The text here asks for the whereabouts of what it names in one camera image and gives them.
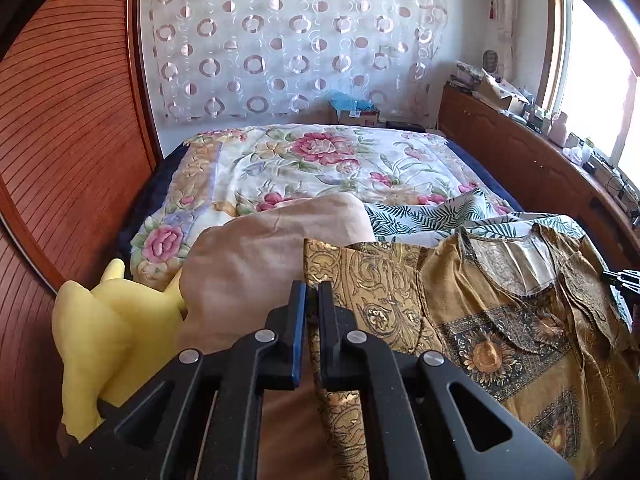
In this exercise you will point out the yellow cloth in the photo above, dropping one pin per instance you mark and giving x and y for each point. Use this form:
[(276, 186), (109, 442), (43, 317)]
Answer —
[(105, 330)]

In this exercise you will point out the open cardboard box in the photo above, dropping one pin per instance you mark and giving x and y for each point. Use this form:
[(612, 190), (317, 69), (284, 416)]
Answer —
[(497, 95)]

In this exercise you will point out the lace window curtain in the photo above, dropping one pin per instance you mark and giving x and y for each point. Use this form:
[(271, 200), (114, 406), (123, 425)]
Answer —
[(502, 5)]

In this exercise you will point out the floral quilt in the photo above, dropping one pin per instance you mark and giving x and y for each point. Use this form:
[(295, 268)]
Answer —
[(300, 170)]

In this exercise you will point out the folded beige cloth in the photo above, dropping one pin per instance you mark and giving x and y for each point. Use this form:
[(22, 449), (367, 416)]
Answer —
[(250, 270)]

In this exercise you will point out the circle pattern sheer curtain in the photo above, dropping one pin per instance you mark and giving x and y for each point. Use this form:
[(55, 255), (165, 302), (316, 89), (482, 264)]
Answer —
[(280, 40)]

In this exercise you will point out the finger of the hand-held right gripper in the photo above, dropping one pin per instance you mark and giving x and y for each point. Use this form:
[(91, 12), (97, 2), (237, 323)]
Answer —
[(622, 278), (631, 296)]

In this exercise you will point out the gold sunflower print shirt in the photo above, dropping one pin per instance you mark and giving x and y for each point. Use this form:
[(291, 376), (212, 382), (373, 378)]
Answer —
[(505, 330)]

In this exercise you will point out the white plastic jug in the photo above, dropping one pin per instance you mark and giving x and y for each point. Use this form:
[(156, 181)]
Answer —
[(558, 127)]

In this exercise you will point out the palm leaf print sheet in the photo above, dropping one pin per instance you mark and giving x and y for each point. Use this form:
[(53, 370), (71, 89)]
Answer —
[(425, 217)]

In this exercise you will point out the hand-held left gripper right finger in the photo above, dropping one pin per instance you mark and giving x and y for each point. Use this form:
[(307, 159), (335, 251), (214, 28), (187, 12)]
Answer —
[(327, 350)]

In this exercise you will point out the cardboard box with blue contents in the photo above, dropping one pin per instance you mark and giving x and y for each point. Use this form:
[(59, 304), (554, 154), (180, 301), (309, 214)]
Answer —
[(356, 112)]

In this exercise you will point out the wooden cabinet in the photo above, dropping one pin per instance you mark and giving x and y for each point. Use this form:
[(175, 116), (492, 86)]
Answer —
[(505, 140)]

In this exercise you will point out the wooden slatted wardrobe door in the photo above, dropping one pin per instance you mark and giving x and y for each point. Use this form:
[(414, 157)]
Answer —
[(65, 135)]

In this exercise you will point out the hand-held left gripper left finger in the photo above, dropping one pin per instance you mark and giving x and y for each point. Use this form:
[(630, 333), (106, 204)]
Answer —
[(299, 340)]

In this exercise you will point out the window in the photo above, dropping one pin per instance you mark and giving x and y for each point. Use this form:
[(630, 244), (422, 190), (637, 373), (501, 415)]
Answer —
[(595, 70)]

